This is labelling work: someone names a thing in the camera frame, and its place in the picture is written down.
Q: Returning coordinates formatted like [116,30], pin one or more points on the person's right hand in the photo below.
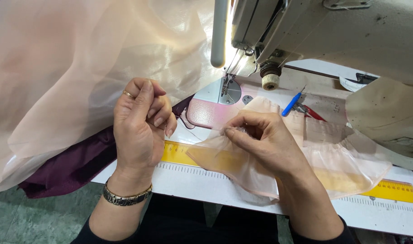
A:
[274,145]

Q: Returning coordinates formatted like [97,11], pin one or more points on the person's left hand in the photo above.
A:
[135,135]

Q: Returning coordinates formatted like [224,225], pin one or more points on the peach ruffled sheer fabric piece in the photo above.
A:
[342,159]

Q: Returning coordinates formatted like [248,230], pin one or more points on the blue seam ripper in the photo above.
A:
[291,104]

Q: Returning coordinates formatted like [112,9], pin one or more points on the dark thin thread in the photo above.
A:
[187,126]

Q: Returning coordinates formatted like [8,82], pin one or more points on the maroon fabric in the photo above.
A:
[74,166]

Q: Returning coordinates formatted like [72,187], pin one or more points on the large peach sheer fabric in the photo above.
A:
[74,74]

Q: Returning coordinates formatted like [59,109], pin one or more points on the person's black clothing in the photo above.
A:
[226,227]

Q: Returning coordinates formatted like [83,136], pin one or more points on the white fabric scrap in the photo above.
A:
[350,84]

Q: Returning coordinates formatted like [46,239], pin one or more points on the yellow ruler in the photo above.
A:
[393,191]

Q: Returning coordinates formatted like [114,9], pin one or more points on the white tube lamp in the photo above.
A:
[219,30]

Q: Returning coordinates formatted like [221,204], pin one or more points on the beige industrial sewing machine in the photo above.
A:
[362,40]

